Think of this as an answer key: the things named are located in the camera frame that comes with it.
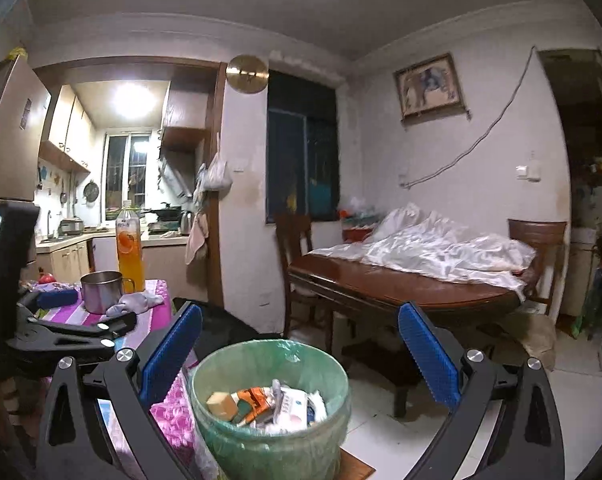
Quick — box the orange sponge block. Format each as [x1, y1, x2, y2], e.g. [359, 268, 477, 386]
[205, 391, 238, 422]

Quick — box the orange paper cup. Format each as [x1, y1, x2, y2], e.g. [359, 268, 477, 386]
[233, 387, 275, 427]

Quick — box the red white medicine carton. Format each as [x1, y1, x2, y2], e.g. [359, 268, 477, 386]
[266, 379, 327, 434]

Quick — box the green lined trash bin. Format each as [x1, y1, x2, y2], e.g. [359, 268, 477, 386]
[188, 339, 351, 479]

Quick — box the red apple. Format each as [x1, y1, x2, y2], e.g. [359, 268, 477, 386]
[38, 273, 56, 284]

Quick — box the steel mug pot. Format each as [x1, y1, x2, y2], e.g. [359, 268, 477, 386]
[80, 271, 135, 314]

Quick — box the grey white glove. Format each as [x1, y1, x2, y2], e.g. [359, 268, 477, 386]
[105, 290, 163, 318]

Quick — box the orange juice bottle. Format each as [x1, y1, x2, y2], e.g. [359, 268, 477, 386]
[116, 200, 145, 294]

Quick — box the black bag on floor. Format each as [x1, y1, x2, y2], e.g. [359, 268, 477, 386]
[193, 301, 269, 356]

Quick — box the steel electric kettle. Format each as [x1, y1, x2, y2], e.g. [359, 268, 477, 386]
[179, 210, 194, 236]

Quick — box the hanging pink towel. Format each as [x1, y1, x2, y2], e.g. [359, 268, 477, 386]
[184, 212, 209, 266]

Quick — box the grey refrigerator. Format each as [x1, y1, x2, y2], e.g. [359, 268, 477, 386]
[0, 56, 51, 203]

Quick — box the dark wooden chair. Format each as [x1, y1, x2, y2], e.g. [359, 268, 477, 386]
[274, 214, 335, 354]

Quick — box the brown wooden dining table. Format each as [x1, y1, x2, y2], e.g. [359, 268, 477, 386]
[295, 254, 521, 328]

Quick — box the white plastic sheet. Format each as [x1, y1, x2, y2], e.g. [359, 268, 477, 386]
[312, 203, 536, 296]

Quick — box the framed elephant picture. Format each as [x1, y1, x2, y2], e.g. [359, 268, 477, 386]
[393, 53, 468, 122]

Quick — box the round gold wall clock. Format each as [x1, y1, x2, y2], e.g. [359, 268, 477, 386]
[225, 55, 269, 94]

